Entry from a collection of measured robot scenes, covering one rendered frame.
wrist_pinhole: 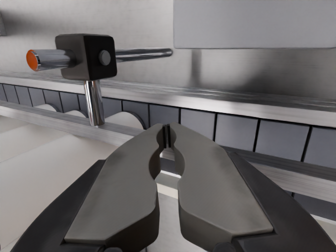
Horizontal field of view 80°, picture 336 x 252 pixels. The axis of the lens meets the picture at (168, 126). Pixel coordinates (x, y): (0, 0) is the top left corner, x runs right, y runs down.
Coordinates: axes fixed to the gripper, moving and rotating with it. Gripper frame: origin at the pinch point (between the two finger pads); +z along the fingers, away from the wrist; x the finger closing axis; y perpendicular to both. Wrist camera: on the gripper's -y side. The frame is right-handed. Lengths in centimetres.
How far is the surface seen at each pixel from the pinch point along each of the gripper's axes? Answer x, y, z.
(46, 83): -17.8, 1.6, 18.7
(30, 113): -13.1, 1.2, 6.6
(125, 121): -4.6, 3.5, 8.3
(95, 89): -5.1, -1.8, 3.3
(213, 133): 4.6, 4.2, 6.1
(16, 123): -19.1, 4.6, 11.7
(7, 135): -16.2, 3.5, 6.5
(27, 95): -22.9, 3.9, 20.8
